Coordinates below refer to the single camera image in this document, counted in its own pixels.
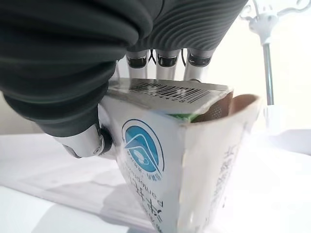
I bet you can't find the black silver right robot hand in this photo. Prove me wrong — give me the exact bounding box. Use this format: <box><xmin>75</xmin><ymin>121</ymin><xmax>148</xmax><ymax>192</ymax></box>
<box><xmin>0</xmin><ymin>0</ymin><xmax>249</xmax><ymax>159</ymax></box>

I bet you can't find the white blue medicine box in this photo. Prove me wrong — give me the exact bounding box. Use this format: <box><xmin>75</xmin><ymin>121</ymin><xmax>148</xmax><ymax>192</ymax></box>
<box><xmin>104</xmin><ymin>77</ymin><xmax>262</xmax><ymax>233</ymax></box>

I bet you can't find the metal IV pole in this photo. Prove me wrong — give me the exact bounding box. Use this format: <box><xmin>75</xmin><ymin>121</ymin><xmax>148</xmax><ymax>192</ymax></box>
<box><xmin>239</xmin><ymin>0</ymin><xmax>311</xmax><ymax>129</ymax></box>

